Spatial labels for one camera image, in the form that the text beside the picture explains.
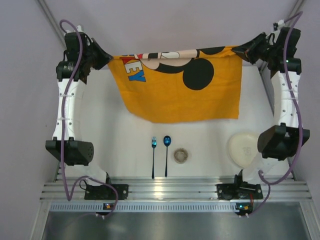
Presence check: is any orange Mickey Mouse placemat cloth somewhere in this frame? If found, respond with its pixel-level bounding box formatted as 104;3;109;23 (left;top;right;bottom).
108;46;243;124

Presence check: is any white round plate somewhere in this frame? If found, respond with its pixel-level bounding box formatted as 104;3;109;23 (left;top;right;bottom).
227;132;258;168

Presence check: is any blue metal fork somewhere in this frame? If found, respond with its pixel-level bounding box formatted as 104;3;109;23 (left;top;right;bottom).
151;136;157;180

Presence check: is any blue metal spoon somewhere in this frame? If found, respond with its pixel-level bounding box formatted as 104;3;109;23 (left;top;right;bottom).
163;135;172;177

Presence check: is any small metal cup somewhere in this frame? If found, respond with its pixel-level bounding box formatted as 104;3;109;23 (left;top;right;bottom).
173;148;189;164

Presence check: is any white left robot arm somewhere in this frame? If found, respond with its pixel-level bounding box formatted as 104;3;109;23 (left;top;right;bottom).
45;25;112;186

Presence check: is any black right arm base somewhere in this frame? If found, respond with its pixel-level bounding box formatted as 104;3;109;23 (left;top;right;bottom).
216;173;263;201

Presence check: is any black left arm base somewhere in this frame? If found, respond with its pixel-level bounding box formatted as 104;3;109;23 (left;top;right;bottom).
79;180;129;200

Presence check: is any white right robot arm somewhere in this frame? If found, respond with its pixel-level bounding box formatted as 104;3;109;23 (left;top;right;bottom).
81;27;310;183

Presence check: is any aluminium mounting rail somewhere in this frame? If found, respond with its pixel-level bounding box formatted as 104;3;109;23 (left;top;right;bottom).
39;176;312;201

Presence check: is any perforated metal cable tray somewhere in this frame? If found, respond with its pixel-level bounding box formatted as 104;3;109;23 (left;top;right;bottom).
49;201;251;213

